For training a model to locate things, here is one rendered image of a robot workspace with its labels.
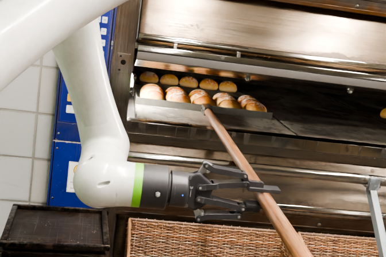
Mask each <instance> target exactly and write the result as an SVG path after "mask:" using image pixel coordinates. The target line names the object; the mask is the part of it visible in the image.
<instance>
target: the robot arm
mask: <svg viewBox="0 0 386 257"><path fill-rule="evenodd" d="M126 1H128V0H1V1H0V92H1V91H2V90H3V89H4V88H5V87H7V86H8V85H9V84H10V83H11V82H12V81H13V80H14V79H16V78H17V77H18V76H19V75H20V74H21V73H23V72H24V71H25V70H26V69H28V68H29V67H30V66H31V65H32V64H34V63H35V62H36V61H37V60H38V59H40V58H41V57H43V55H45V54H46V53H48V52H49V51H50V50H52V52H53V54H54V56H55V58H56V61H57V63H58V65H59V68H60V70H61V73H62V75H63V79H64V81H65V84H66V87H67V90H68V93H69V96H70V99H71V103H72V106H73V109H74V113H75V118H76V122H77V125H78V130H79V136H80V142H81V146H82V150H81V156H80V160H79V163H78V166H77V168H76V170H75V173H74V177H73V187H74V191H75V194H76V195H77V197H78V199H79V200H80V201H81V202H82V203H84V204H85V205H87V206H89V207H92V208H108V207H136V208H149V209H161V210H164V209H165V207H166V204H167V203H168V206H169V207H182V208H189V209H190V210H192V211H194V214H195V219H196V221H197V222H201V221H204V220H239V219H241V217H242V214H243V213H244V212H256V213H257V212H260V209H262V207H261V205H260V204H259V202H258V201H254V200H244V202H241V203H240V202H236V201H232V200H228V199H225V198H220V197H216V196H213V195H211V194H212V191H213V190H217V189H226V188H247V190H248V191H249V192H263V193H276V194H280V192H281V190H280V189H279V188H278V187H277V186H270V185H264V183H263V182H262V181H258V180H249V179H248V175H247V173H246V171H244V170H239V169H233V168H228V167H224V166H218V165H213V164H211V163H210V162H208V161H206V160H204V161H203V162H202V164H203V165H202V166H201V167H200V169H199V170H198V171H194V172H181V171H175V170H171V173H169V167H168V166H164V165H153V164H147V163H135V162H128V161H127V158H128V154H129V148H130V143H129V138H128V135H127V133H126V131H125V129H124V126H123V124H122V121H121V118H120V116H119V113H118V110H117V106H116V104H115V101H114V97H113V93H112V90H111V86H110V82H109V78H108V74H107V69H106V64H105V58H104V54H103V48H102V40H101V31H100V27H99V19H98V17H100V16H102V15H103V14H105V13H107V12H108V11H110V10H112V9H114V8H115V7H117V6H119V5H121V4H123V3H124V2H126ZM210 172H212V173H216V174H221V175H225V176H231V177H237V178H241V179H231V180H209V179H208V178H207V177H206V176H205V175H204V173H210ZM206 204H208V205H216V206H219V207H224V208H229V209H233V210H206V211H204V210H202V209H199V208H201V207H203V206H204V205H206Z"/></svg>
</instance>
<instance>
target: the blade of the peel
mask: <svg viewBox="0 0 386 257"><path fill-rule="evenodd" d="M164 98H165V97H164ZM136 104H142V105H147V106H157V107H166V108H177V109H182V110H192V111H201V107H202V105H201V104H193V103H184V102H174V101H169V100H166V99H165V100H159V99H150V98H141V97H140V89H136ZM212 108H213V113H217V114H227V115H236V116H247V117H252V118H262V119H272V114H273V113H272V112H270V111H268V110H267V112H262V111H253V110H243V109H237V108H228V107H218V106H212Z"/></svg>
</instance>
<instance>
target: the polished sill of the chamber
mask: <svg viewBox="0 0 386 257"><path fill-rule="evenodd" d="M224 128H225V127H224ZM225 130H226V131H227V133H228V134H229V135H230V137H231V139H232V140H233V142H234V143H238V144H245V145H255V146H266V147H276V148H283V149H294V150H304V151H315V152H321V153H332V154H342V155H353V156H359V157H370V158H381V159H386V145H379V144H373V143H363V142H353V141H342V140H336V139H326V138H316V137H305V136H300V135H289V134H279V133H269V132H262V131H252V130H242V129H236V128H225ZM125 131H126V132H130V133H140V134H151V135H162V136H168V137H178V138H189V139H200V140H206V141H217V142H221V140H220V138H219V136H218V135H217V133H216V132H215V130H214V128H213V126H205V125H199V124H189V123H178V122H168V121H162V120H152V119H141V118H131V117H127V120H126V129H125Z"/></svg>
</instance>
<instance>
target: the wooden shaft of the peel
mask: <svg viewBox="0 0 386 257"><path fill-rule="evenodd" d="M204 113H205V115H206V116H207V118H208V120H209V122H210V123H211V125H212V126H213V128H214V130H215V132H216V133H217V135H218V136H219V138H220V140H221V141H222V143H223V145H224V146H225V148H226V150H227V151H228V153H229V154H230V156H231V158H232V159H233V161H234V163H235V164H236V166H237V167H238V169H239V170H244V171H246V173H247V175H248V179H249V180H258V181H260V179H259V178H258V176H257V174H256V173H255V172H254V170H253V169H252V167H251V166H250V165H249V163H248V162H247V160H246V159H245V157H244V156H243V155H242V153H241V152H240V150H239V149H238V147H237V146H236V144H235V143H234V142H233V140H232V139H231V137H230V135H229V134H228V133H227V131H226V130H225V128H224V127H223V126H222V124H221V123H220V121H219V120H218V118H217V117H216V116H215V114H214V113H213V111H212V110H211V109H210V108H207V109H205V111H204ZM253 194H254V196H255V197H256V199H257V201H258V202H259V204H260V205H261V207H262V209H263V210H264V212H265V214H266V215H267V217H268V219H269V220H270V222H271V223H272V225H273V227H274V228H275V230H276V232H277V233H278V235H279V236H280V238H281V240H282V242H283V243H284V245H285V246H286V248H287V250H288V252H289V253H290V255H291V256H292V257H313V255H312V254H311V252H310V251H309V250H308V248H307V247H306V245H305V244H304V243H303V241H302V239H301V238H300V237H299V235H298V234H297V232H296V231H295V230H294V228H293V226H292V225H291V224H290V222H289V221H288V219H287V218H286V217H285V215H284V213H283V212H282V211H281V209H280V208H279V206H278V205H277V204H276V202H275V201H274V199H273V198H272V196H271V195H270V194H269V193H263V192H253Z"/></svg>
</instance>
